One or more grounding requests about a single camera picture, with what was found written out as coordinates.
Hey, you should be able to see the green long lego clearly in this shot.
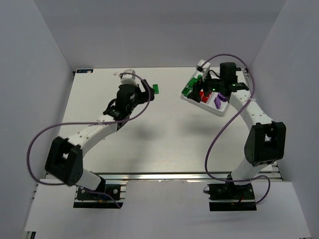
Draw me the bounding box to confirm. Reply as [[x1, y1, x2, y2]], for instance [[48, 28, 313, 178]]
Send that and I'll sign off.
[[153, 84, 159, 94], [187, 78, 198, 90]]

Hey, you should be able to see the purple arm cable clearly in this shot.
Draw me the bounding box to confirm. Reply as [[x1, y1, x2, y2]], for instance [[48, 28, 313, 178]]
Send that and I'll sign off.
[[26, 72, 153, 209], [204, 53, 271, 205]]

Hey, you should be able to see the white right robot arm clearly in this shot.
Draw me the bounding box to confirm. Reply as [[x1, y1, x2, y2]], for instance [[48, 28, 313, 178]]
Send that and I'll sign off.
[[183, 60, 286, 185]]

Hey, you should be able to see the red round lego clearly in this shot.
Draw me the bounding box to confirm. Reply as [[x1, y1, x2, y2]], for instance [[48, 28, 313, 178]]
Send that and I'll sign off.
[[201, 97, 209, 103]]

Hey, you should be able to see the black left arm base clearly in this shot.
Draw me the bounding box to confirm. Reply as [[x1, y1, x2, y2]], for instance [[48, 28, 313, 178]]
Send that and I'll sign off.
[[73, 180, 126, 209]]

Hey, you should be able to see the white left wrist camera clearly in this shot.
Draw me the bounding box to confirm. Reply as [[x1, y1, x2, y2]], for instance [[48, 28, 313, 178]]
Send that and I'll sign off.
[[119, 69, 137, 86]]

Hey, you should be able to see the green long lego top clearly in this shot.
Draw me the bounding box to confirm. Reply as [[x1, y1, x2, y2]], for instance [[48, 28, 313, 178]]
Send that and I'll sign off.
[[153, 84, 159, 94]]

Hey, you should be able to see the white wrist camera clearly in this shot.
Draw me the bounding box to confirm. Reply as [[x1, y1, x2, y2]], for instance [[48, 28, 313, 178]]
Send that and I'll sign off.
[[196, 59, 210, 81], [119, 69, 137, 86]]

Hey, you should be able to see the purple round lego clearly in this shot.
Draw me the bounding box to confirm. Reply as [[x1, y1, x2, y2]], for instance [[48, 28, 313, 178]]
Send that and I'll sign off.
[[217, 93, 227, 102]]

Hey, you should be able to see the purple small lego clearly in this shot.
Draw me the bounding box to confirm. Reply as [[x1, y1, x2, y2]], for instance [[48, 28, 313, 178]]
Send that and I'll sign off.
[[214, 98, 222, 110]]

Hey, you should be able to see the white divided tray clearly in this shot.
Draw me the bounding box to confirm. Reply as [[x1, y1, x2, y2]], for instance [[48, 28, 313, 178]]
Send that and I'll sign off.
[[180, 71, 228, 116]]

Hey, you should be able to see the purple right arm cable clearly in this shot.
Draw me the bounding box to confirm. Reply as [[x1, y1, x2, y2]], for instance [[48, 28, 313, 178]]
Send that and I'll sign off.
[[204, 53, 271, 205]]

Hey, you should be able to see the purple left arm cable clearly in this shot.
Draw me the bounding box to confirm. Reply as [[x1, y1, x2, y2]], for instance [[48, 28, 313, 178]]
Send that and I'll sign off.
[[26, 72, 153, 209]]

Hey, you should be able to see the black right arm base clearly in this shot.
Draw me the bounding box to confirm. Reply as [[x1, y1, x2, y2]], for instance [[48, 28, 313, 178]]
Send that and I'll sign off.
[[203, 180, 257, 212]]

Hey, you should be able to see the green square lego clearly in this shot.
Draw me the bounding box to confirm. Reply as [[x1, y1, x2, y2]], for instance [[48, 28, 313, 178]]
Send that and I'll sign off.
[[181, 87, 191, 97]]

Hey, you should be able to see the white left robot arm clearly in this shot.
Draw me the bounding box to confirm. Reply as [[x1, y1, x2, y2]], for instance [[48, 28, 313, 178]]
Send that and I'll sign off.
[[45, 79, 155, 196]]

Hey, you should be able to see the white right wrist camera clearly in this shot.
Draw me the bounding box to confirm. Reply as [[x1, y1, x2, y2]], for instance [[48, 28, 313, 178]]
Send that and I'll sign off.
[[196, 59, 210, 81]]

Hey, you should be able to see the red rectangular lego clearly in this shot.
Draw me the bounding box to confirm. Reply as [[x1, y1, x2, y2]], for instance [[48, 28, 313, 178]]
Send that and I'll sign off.
[[200, 91, 212, 98]]

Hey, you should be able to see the blue table label left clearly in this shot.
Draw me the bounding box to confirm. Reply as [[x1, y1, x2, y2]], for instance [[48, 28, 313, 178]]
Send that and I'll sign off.
[[76, 69, 93, 74]]

